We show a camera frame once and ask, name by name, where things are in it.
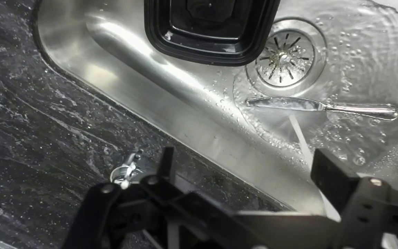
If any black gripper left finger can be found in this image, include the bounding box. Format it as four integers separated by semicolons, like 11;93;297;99
62;145;237;249

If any round metal sink drain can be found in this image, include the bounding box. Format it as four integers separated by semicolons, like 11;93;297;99
244;16;329;98

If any silver table knife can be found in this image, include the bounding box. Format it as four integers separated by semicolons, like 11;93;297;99
243;93;398;123

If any chrome sink faucet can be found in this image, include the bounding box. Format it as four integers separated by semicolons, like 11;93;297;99
108;147;146;190

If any black plastic food container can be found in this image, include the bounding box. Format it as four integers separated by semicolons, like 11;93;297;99
142;0;283;67

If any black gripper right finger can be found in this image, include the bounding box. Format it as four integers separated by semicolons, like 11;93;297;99
309;146;398;249

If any stainless steel sink basin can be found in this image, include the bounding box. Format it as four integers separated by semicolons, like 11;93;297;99
32;0;398;218

